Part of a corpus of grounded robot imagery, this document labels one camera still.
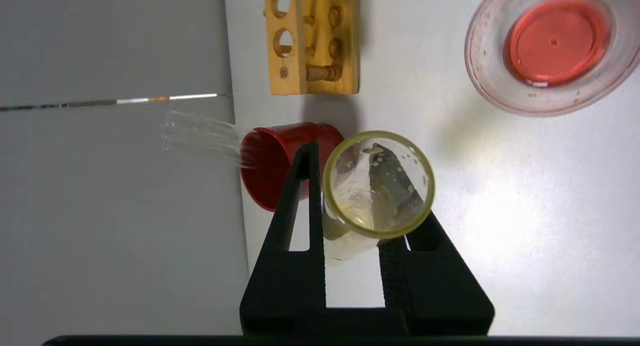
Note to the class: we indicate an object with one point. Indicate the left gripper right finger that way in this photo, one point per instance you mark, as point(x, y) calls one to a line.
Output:
point(440, 286)

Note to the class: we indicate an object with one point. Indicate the clear glass beaker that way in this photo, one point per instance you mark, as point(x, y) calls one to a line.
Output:
point(550, 45)

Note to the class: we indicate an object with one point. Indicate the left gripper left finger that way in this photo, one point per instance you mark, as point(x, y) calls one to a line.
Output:
point(280, 286)

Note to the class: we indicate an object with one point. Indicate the test tube with yellow pigment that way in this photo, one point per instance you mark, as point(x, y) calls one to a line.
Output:
point(380, 186)

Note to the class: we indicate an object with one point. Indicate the dark red plastic cup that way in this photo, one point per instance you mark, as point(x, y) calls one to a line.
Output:
point(270, 155)

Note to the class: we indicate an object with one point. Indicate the wooden test tube rack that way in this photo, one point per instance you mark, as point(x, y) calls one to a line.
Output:
point(320, 40)

